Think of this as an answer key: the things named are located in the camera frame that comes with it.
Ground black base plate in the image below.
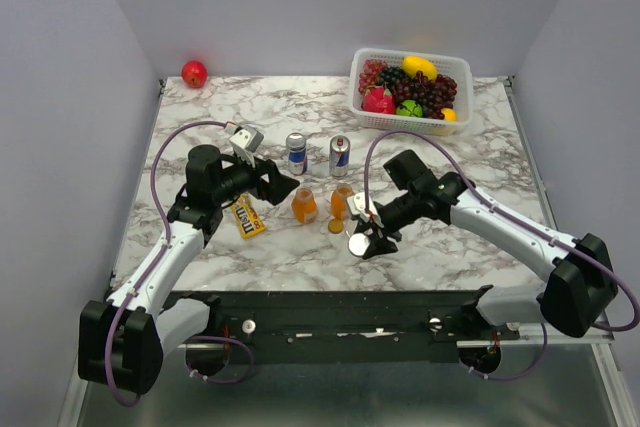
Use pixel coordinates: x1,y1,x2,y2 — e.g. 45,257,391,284
102,289,581,366

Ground purple cable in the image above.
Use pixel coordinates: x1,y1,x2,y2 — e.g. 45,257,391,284
363,129,640,381
103,120,256,407

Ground light red grape bunch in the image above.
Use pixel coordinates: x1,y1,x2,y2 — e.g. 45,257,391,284
358,59,387,95

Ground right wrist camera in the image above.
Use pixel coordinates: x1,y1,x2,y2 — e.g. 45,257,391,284
346,192,370,220

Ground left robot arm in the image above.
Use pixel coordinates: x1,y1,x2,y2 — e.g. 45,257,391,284
77,145,300,395

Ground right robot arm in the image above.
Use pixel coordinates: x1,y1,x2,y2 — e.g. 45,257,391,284
348,150,618,339

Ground gold bottle cap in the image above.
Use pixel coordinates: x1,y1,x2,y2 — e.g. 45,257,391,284
327,218,344,234

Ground blue energy can left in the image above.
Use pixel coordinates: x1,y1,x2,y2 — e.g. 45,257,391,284
286,132,308,175

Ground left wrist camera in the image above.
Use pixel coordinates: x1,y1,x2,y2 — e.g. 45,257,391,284
229,126,264,167

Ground black grape bunch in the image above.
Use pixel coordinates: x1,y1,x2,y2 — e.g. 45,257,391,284
376,66,407,89

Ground red dragon fruit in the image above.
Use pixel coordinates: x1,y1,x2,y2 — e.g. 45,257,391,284
361,86,396,115

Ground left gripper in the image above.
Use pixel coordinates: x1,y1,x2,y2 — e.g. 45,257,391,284
212,148,300,205

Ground green round fruit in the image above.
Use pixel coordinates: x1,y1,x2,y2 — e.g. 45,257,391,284
395,100,423,118

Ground orange juice bottle right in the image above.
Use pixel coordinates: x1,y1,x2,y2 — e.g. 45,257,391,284
330,183,354,220

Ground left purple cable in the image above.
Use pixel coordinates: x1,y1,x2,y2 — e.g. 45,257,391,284
103,120,256,407

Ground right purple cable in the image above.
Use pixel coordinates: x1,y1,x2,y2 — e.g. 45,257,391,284
363,129,640,381

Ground white plastic fruit basket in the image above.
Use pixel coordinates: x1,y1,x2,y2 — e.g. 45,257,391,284
348,48,474,136

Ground yellow candy packet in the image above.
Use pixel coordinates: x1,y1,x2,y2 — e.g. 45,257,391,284
231,193,266,239

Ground aluminium rail frame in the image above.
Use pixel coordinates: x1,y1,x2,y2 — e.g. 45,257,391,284
61,323,639,426

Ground orange juice bottle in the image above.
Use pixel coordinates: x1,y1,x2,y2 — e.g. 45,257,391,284
330,183,354,220
291,187,318,224

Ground red apple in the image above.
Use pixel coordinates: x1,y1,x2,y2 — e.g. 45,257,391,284
181,60,208,89

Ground silver jar lid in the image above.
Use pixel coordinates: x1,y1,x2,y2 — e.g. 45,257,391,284
348,233,370,258

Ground dark red grape bunch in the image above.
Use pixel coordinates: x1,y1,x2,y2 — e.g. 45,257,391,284
389,72,457,120

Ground blue silver energy can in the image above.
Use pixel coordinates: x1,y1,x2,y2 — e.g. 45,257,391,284
329,135,351,178

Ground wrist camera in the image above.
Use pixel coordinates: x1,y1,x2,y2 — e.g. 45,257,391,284
346,192,370,220
229,126,264,167

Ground orange juice bottle left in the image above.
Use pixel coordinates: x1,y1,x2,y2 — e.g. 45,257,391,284
291,187,318,224

